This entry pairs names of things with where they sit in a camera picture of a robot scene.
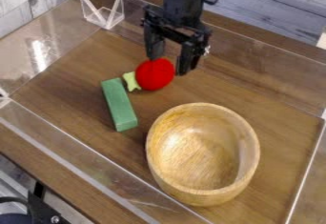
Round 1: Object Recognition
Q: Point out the clear acrylic corner bracket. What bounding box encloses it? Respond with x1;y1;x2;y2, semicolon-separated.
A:
81;0;125;30

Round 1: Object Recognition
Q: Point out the wooden bowl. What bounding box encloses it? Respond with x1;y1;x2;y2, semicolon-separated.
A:
146;103;261;207

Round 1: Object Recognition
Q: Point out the black clamp with cable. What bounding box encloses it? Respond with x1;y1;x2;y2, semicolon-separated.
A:
0;183;71;224

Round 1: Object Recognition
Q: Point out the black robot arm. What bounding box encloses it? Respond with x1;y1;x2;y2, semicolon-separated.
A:
143;0;218;75

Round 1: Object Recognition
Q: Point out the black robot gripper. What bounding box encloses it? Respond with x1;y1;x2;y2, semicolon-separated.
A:
145;0;209;75

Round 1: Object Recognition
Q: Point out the red plush strawberry toy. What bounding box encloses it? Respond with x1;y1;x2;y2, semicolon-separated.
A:
122;58;175;92

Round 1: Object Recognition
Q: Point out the green rectangular block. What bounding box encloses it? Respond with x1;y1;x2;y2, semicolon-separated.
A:
101;78;138;132

